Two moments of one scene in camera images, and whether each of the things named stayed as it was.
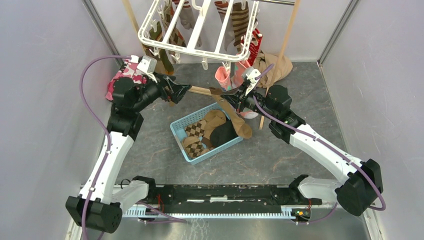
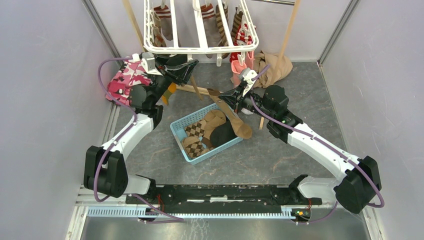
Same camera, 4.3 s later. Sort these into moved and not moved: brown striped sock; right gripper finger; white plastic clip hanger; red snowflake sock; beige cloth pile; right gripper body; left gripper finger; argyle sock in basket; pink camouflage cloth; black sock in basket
Moved: brown striped sock; white plastic clip hanger; red snowflake sock; left gripper finger
Not moved: black sock in basket; argyle sock in basket; right gripper body; pink camouflage cloth; right gripper finger; beige cloth pile
